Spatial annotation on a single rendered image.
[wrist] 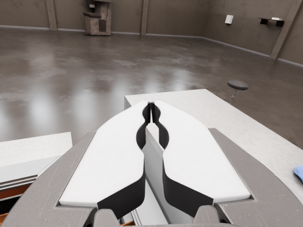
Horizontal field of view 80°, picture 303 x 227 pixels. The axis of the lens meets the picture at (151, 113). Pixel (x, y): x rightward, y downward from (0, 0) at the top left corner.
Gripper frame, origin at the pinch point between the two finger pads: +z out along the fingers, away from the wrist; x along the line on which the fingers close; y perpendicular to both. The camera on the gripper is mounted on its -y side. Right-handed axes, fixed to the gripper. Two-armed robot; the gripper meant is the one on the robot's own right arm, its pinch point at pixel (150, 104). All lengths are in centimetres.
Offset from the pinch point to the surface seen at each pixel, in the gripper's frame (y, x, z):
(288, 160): 48, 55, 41
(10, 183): 54, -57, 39
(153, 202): 61, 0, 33
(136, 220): 62, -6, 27
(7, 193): 60, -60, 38
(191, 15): 49, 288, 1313
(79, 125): 133, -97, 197
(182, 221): 57, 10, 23
